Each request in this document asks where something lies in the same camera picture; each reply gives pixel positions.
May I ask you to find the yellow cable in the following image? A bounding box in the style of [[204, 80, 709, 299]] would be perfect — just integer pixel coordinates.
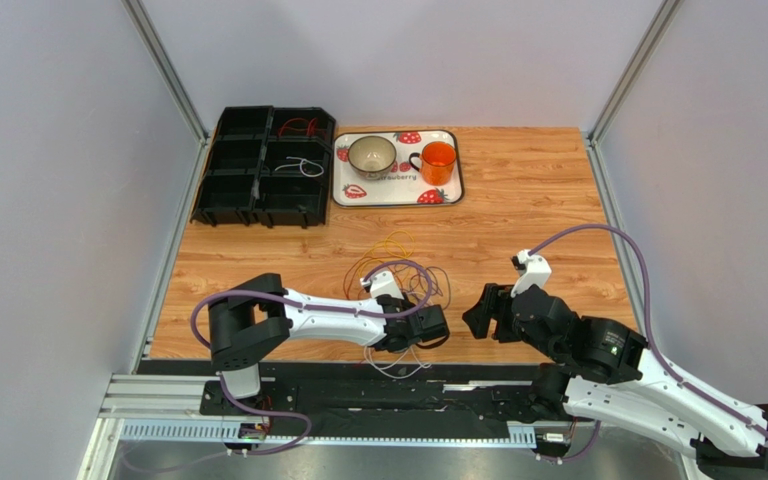
[[355, 230, 419, 281]]

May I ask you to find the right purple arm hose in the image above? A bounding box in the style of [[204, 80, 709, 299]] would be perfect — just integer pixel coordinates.
[[528, 223, 768, 475]]

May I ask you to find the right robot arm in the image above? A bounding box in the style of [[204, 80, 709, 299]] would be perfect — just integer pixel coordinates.
[[462, 283, 768, 479]]

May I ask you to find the strawberry pattern tray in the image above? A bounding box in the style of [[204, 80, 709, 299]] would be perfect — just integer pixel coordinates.
[[332, 130, 465, 208]]

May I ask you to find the beige ceramic bowl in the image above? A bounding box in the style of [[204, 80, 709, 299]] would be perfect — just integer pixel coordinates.
[[348, 135, 397, 180]]

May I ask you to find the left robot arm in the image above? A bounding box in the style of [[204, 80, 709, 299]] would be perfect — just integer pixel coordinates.
[[192, 269, 449, 399]]

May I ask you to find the orange mug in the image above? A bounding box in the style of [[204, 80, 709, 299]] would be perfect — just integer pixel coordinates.
[[408, 141, 457, 186]]

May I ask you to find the red cable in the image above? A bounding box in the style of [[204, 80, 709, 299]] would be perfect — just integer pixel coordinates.
[[277, 117, 327, 141]]

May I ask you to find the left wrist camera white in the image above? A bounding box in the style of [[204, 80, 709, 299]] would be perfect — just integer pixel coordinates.
[[360, 268, 404, 300]]

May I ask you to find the black compartment bin organizer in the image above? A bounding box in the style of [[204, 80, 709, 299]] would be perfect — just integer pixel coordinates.
[[190, 105, 337, 228]]

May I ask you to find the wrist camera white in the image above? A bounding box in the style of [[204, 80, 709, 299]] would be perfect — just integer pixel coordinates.
[[360, 268, 404, 300], [511, 250, 552, 297]]

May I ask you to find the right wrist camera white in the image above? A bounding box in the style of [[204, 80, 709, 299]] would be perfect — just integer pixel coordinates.
[[511, 250, 552, 297]]

